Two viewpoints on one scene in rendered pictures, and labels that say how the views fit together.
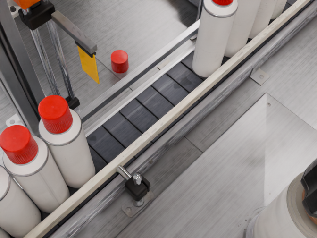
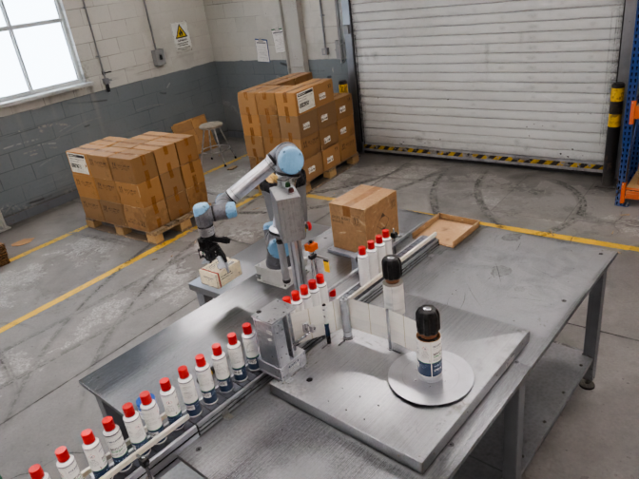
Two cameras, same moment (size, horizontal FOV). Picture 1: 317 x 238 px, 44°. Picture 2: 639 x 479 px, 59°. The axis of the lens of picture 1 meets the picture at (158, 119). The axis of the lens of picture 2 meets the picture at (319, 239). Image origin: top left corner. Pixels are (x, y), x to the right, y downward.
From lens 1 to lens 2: 2.04 m
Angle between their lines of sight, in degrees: 36
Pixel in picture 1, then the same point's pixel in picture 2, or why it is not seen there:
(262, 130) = not seen: hidden behind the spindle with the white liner
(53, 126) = (319, 280)
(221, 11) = (362, 257)
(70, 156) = (324, 294)
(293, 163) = not seen: hidden behind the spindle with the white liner
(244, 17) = (373, 261)
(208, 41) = (361, 269)
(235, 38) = (373, 271)
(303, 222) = (386, 284)
